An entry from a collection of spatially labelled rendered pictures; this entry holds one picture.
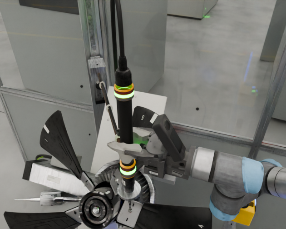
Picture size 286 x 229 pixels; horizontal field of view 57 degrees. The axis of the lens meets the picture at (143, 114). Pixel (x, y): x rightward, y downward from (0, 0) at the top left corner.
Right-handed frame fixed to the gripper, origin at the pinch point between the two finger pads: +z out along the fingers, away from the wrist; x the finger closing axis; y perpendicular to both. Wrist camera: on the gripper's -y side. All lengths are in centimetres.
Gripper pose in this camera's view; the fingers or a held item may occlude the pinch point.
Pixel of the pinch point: (116, 135)
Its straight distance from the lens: 68.2
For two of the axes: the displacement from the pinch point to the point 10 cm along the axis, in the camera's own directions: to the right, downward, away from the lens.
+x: 3.4, -5.7, 7.5
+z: -9.4, -2.1, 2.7
